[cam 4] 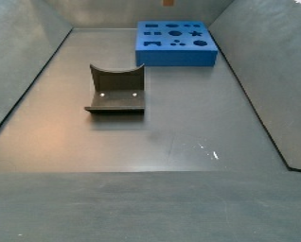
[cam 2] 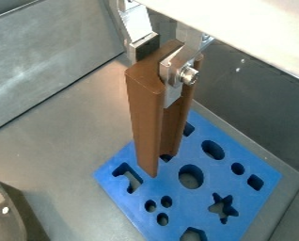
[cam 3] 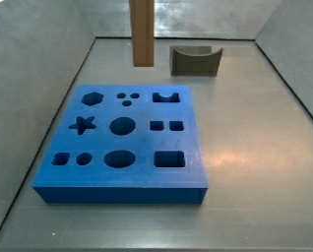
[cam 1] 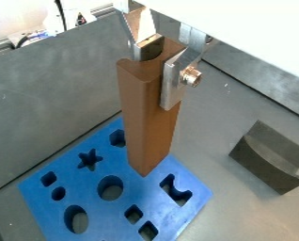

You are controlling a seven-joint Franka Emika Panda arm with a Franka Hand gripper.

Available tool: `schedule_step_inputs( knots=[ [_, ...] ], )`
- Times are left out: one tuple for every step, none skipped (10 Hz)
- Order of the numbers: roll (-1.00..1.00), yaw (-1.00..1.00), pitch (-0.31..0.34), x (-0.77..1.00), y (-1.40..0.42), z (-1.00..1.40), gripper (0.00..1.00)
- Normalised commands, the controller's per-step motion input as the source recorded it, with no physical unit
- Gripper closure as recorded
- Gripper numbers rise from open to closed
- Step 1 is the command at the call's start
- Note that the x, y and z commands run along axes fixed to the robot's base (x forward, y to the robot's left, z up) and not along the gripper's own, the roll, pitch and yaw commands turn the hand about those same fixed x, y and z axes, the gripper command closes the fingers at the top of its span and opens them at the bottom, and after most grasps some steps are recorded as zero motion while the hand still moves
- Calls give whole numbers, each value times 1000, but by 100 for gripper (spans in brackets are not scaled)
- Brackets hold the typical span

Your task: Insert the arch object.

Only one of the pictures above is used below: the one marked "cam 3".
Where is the brown wooden gripper finger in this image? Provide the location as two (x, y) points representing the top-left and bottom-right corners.
(128, 0), (154, 67)

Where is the olive green arch block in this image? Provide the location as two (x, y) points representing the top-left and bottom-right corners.
(170, 45), (223, 77)

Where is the blue shape sorter board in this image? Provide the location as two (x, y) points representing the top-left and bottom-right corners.
(33, 85), (208, 204)

